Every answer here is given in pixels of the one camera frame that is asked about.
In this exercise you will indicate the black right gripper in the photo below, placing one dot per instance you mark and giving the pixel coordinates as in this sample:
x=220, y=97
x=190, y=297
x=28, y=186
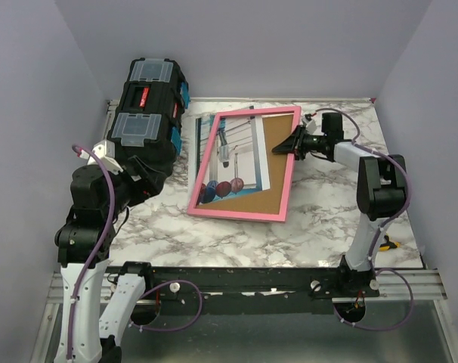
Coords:
x=293, y=143

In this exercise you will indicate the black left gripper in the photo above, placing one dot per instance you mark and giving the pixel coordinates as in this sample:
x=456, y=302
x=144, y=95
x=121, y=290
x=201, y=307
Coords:
x=150, y=184

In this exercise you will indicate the printed lantern photo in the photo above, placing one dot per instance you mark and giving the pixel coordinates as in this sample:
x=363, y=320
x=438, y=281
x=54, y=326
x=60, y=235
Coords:
x=238, y=162

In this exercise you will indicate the pink picture frame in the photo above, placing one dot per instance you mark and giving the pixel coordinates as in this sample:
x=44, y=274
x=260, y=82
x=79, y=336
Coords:
x=248, y=215

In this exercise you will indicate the brown fibreboard backing board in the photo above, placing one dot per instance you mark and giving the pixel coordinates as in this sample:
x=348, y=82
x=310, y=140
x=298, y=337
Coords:
x=278, y=159

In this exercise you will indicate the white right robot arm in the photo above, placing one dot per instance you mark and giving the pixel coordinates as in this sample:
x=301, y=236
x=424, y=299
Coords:
x=383, y=186

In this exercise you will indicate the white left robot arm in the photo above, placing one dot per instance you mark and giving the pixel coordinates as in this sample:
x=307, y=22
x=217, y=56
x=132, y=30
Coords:
x=114, y=318

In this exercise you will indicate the black plastic toolbox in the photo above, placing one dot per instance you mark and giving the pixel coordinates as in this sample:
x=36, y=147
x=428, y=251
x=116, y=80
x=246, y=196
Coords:
x=146, y=130

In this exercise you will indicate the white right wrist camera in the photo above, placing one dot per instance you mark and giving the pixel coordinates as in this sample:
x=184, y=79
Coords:
x=309, y=123

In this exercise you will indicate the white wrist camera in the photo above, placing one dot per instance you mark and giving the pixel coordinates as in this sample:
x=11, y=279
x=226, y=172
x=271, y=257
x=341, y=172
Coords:
x=309, y=123
x=105, y=152

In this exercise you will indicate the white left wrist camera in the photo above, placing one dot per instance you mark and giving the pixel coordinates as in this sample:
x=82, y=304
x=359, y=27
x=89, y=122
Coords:
x=105, y=152

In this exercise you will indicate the black mounting base rail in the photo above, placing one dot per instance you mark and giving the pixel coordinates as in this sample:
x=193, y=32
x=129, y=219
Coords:
x=247, y=291

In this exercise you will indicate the aluminium table rail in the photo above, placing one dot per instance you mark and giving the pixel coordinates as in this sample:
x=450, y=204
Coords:
x=83, y=245

